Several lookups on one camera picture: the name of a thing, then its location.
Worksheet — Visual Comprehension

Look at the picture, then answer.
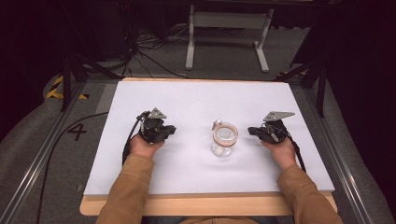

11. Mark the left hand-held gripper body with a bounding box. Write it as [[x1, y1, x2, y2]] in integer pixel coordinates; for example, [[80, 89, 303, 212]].
[[135, 107, 171, 145]]

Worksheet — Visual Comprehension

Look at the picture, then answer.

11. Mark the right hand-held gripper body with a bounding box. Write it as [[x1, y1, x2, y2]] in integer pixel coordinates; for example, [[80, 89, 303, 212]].
[[257, 110, 296, 145]]

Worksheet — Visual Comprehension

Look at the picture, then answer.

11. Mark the glass jar with wooden lid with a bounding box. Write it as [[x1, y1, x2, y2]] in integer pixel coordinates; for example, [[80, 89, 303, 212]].
[[210, 118, 240, 159]]

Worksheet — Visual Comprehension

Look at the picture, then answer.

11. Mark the person's left hand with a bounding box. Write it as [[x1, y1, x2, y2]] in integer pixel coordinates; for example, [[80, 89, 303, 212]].
[[129, 133, 165, 160]]

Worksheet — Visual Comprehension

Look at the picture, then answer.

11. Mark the person's right hand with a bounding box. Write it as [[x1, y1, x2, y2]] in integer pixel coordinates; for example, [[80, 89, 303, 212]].
[[260, 137, 298, 171]]

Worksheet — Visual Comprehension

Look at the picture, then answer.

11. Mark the white table mat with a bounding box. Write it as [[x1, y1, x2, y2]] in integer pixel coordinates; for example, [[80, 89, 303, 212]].
[[83, 80, 336, 197]]

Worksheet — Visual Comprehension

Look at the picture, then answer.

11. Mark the black tripod stand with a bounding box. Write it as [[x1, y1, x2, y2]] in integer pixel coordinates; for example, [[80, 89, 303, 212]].
[[60, 50, 123, 113], [273, 57, 329, 119]]

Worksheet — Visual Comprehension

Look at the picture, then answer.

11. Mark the wooden table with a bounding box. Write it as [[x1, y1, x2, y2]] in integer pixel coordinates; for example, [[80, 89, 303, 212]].
[[78, 77, 338, 217]]

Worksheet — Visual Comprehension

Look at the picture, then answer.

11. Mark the yellow black hazard tape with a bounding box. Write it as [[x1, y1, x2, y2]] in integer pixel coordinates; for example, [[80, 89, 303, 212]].
[[45, 75, 91, 101]]

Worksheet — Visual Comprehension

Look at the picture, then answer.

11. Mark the white metal stand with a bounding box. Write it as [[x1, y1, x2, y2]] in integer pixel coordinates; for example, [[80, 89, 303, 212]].
[[185, 4, 276, 74]]

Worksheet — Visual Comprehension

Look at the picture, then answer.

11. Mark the left hand-held gripper black cable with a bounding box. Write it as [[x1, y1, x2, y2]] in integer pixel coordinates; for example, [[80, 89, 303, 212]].
[[121, 112, 149, 166]]

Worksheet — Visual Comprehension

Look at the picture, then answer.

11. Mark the hand-held gripper black cable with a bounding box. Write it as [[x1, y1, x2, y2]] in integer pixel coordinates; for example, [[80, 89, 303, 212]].
[[284, 126, 307, 174], [121, 112, 149, 166]]

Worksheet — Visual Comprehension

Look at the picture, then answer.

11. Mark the right hand-held gripper black cable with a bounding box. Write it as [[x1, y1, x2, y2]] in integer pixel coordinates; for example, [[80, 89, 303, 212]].
[[284, 126, 307, 174]]

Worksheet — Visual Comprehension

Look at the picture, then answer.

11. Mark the grey metal floor rail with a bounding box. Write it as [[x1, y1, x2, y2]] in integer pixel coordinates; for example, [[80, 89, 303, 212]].
[[0, 81, 88, 224], [302, 86, 375, 224]]

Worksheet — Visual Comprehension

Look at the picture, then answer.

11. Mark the tangle of black cables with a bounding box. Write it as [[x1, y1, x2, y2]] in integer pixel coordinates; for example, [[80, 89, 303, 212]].
[[120, 21, 191, 80]]

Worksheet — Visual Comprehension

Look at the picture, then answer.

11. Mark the long black floor cable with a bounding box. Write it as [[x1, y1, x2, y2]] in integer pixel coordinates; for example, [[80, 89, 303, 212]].
[[35, 111, 109, 224]]

